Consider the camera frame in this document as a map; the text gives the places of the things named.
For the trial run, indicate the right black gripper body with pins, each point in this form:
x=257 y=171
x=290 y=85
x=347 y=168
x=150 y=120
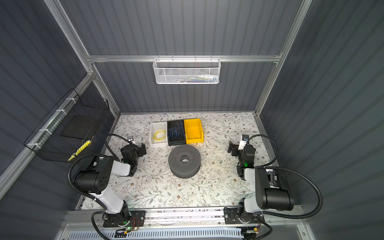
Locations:
x=235 y=150

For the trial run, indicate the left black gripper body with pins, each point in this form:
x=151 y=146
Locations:
x=140 y=150

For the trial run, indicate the grey perforated cable spool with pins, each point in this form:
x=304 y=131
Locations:
x=185 y=161

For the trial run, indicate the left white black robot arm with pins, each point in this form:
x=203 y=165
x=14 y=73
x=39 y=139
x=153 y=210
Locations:
x=89 y=175

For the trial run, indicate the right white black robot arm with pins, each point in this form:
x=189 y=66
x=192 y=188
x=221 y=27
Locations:
x=273 y=195

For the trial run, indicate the white plastic bin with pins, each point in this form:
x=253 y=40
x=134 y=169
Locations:
x=158 y=135

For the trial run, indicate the floral table mat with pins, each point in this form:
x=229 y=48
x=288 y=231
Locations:
x=155 y=186

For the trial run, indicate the yellow black tool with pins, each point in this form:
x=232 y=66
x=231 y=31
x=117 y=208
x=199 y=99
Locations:
x=79 y=150

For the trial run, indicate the black plastic bin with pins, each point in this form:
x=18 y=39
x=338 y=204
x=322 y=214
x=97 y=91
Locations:
x=176 y=133

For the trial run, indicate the yellow plastic bin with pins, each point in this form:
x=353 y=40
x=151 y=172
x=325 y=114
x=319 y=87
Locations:
x=194 y=131

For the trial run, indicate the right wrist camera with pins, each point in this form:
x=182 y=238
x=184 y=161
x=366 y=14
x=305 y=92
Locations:
x=243 y=142

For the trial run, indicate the black wire mesh basket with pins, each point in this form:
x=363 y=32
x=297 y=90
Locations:
x=75 y=121

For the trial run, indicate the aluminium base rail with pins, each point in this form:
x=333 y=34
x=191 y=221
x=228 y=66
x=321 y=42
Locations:
x=161 y=218

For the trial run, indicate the white wire mesh basket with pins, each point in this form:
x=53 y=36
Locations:
x=187 y=73

